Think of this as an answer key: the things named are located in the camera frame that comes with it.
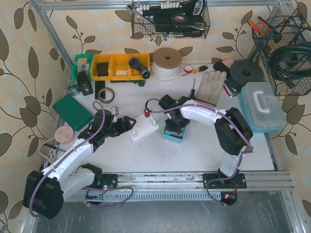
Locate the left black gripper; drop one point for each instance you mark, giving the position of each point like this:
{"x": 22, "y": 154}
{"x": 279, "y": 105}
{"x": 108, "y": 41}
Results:
{"x": 120, "y": 124}

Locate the black pipe fitting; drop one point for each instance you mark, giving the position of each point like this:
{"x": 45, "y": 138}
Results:
{"x": 135, "y": 64}

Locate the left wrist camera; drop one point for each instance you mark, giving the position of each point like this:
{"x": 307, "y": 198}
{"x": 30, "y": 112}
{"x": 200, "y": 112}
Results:
{"x": 115, "y": 112}

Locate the glass jar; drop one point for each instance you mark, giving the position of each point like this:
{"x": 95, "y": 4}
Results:
{"x": 73, "y": 89}

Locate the beige work glove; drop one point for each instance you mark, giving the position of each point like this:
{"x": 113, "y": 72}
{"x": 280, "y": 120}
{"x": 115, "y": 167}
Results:
{"x": 211, "y": 87}

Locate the top wire basket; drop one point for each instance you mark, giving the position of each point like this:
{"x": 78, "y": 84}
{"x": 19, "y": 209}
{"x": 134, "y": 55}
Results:
{"x": 169, "y": 19}

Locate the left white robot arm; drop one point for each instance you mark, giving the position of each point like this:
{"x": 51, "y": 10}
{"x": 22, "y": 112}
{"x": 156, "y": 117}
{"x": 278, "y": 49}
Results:
{"x": 47, "y": 190}

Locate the wire basket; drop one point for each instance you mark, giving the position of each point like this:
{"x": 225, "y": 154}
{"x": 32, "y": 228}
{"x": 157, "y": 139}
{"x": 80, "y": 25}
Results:
{"x": 286, "y": 55}
{"x": 169, "y": 19}

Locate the right wire basket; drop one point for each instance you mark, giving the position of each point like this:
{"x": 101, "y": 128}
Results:
{"x": 286, "y": 55}

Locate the round pink power strip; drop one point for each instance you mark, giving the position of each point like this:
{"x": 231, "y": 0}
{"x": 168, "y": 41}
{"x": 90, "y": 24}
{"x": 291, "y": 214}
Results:
{"x": 64, "y": 134}

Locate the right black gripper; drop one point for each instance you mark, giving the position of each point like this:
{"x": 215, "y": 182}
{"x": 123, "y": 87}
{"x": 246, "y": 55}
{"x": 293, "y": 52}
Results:
{"x": 177, "y": 122}

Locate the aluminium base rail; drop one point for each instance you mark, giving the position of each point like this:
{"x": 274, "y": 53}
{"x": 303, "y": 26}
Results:
{"x": 173, "y": 186}

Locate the teal clear toolbox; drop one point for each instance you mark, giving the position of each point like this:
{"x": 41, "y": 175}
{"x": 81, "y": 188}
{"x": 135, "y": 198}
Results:
{"x": 261, "y": 108}

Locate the large red spring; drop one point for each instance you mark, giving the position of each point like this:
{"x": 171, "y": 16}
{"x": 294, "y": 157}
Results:
{"x": 146, "y": 113}

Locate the white cable spool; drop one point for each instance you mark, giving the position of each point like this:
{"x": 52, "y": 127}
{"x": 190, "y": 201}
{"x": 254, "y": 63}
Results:
{"x": 166, "y": 65}

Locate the yellow plastic bin row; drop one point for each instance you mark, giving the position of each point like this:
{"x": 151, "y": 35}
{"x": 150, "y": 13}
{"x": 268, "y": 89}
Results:
{"x": 118, "y": 67}

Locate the teal plastic parts tray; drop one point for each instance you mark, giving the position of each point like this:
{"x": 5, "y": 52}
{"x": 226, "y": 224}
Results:
{"x": 166, "y": 136}

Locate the red tape roll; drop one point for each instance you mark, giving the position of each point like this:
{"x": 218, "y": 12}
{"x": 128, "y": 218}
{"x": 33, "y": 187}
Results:
{"x": 188, "y": 69}

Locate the red springs in tray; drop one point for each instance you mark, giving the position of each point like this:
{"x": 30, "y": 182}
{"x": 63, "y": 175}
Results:
{"x": 177, "y": 134}

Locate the white four-peg base plate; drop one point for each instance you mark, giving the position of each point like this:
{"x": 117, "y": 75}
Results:
{"x": 143, "y": 127}

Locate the green flat case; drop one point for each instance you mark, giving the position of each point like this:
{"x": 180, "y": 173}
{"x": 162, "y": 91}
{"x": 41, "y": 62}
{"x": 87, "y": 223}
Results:
{"x": 72, "y": 112}

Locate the green plastic bin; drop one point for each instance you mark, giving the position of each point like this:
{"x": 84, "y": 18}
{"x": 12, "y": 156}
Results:
{"x": 82, "y": 62}

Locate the black disc spool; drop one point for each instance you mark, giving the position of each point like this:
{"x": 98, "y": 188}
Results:
{"x": 243, "y": 71}

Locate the black green device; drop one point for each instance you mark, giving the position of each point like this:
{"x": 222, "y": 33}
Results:
{"x": 84, "y": 83}

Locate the brown tape roll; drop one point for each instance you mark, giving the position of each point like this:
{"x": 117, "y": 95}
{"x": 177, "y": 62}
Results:
{"x": 106, "y": 95}

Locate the orange handled pliers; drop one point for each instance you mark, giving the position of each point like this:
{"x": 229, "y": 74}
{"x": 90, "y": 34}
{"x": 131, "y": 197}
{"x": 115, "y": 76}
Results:
{"x": 257, "y": 28}

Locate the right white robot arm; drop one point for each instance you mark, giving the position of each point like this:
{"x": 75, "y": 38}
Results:
{"x": 232, "y": 130}

